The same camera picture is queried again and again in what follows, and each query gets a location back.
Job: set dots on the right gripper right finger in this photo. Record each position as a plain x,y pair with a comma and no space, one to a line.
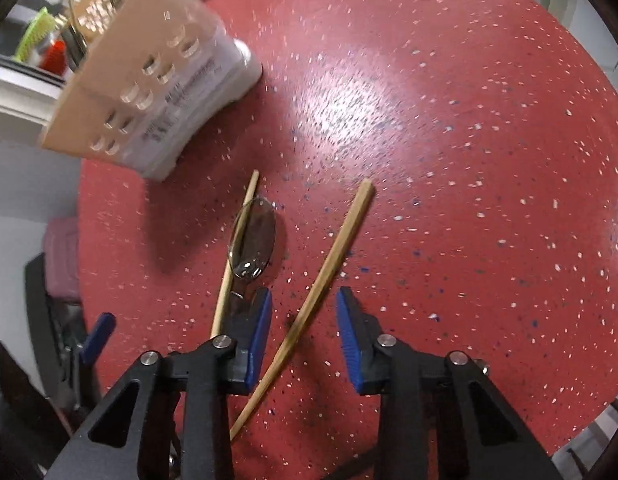
441,416

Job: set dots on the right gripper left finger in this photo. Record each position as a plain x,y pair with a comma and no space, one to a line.
181,396

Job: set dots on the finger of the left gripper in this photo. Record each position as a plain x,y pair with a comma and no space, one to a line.
97,339

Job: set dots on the stainless steel spoon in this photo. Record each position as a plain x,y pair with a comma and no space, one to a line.
253,254

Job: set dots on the light bamboo chopstick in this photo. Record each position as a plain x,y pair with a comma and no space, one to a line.
331,264

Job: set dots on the beige plastic utensil holder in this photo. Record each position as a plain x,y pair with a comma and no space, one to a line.
161,70

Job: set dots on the maroon cushion stool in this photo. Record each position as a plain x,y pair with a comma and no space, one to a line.
61,268

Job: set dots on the red plastic basket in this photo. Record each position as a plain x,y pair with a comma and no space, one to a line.
53,61

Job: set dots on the green plastic basket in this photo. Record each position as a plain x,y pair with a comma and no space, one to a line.
41,26

